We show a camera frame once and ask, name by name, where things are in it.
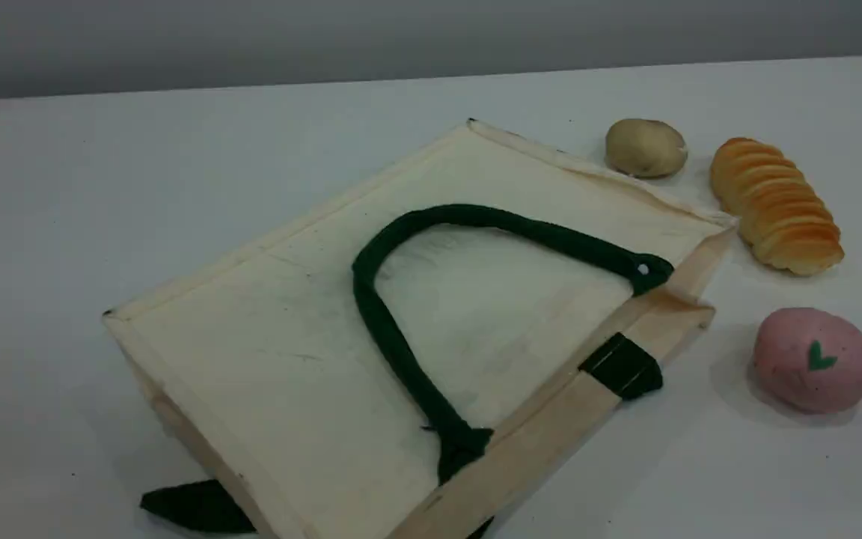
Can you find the pink speckled toy strawberry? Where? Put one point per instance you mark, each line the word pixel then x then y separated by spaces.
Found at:
pixel 790 367

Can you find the ridged golden toy bread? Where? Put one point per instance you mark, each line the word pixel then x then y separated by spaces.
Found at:
pixel 775 206

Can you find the beige toy potato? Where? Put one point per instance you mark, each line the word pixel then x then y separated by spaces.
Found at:
pixel 640 148

